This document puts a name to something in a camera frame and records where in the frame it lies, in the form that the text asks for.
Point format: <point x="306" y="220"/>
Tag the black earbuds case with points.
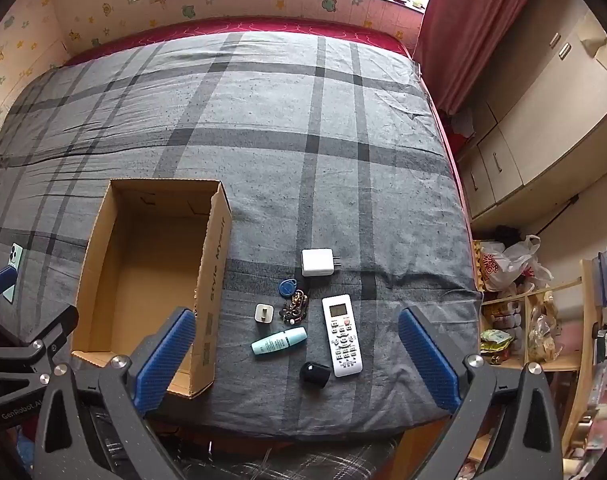
<point x="314" y="374"/>

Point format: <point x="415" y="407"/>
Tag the blue key fob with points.
<point x="288" y="287"/>

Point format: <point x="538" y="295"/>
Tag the red curtain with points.
<point x="463" y="35"/>

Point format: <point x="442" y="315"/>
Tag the mint green smartphone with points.
<point x="16" y="255"/>

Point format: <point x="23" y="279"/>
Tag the wooden shelf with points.
<point x="586" y="340"/>

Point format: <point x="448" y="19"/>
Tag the green snack packet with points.
<point x="494" y="341"/>

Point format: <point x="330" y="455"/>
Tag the white air conditioner remote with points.
<point x="342" y="335"/>

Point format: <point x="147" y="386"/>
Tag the white red printed plastic bag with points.
<point x="508" y="262"/>

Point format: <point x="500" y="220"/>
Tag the brown cardboard box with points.
<point x="133" y="285"/>

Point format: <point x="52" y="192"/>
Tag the teal cosmetic bottle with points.
<point x="278" y="341"/>

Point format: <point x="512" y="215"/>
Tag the grey plaid bedsheet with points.
<point x="293" y="160"/>

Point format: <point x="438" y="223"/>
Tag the large white charger block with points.
<point x="317" y="263"/>

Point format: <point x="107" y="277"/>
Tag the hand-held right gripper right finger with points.
<point x="428" y="360"/>

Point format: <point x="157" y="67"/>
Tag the dark plaid cloth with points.
<point x="333" y="460"/>

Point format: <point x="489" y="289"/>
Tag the small white plug adapter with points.
<point x="264" y="315"/>

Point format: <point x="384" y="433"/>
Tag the beige wall cabinet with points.
<point x="543" y="125"/>

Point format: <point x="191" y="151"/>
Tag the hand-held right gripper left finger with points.
<point x="166" y="360"/>

